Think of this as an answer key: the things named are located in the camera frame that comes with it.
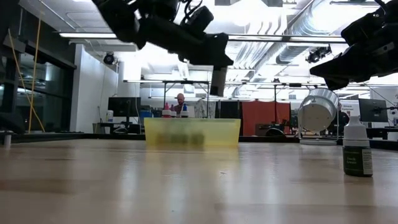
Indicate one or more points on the white wall sign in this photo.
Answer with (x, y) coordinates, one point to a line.
(351, 109)

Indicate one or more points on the black frame bar with lights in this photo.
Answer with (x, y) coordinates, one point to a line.
(286, 38)

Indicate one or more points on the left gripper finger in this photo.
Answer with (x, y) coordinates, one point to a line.
(218, 81)
(217, 49)

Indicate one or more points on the small grey post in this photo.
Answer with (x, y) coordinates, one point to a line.
(7, 140)

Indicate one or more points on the white wipes canister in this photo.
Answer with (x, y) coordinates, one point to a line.
(109, 116)

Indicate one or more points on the large pink-capped colouring bottle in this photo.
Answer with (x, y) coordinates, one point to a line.
(166, 112)

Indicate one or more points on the dark green small dropper bottle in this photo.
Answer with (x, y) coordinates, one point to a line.
(357, 161)

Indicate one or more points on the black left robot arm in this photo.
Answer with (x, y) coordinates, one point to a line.
(118, 18)

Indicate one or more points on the large purple-capped colouring bottle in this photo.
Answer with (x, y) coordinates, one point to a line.
(173, 112)

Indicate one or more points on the person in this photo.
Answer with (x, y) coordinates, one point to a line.
(180, 99)

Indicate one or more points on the black computer monitor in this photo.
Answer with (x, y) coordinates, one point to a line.
(373, 110)
(124, 107)

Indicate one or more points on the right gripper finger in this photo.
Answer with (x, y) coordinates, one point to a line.
(339, 65)
(335, 83)

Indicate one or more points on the black partition panel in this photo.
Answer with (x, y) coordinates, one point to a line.
(230, 109)

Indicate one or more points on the orange partition curtain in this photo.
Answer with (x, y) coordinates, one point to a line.
(258, 115)

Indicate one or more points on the black office desk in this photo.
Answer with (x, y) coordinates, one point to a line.
(104, 124)

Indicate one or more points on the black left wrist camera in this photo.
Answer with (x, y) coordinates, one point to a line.
(200, 17)

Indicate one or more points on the large blue-capped colouring bottle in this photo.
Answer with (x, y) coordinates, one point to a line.
(184, 113)

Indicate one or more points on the yellow translucent plastic bin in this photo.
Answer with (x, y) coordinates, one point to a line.
(217, 132)

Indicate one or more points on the black ceiling spotlight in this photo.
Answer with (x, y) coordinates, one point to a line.
(109, 58)
(317, 55)

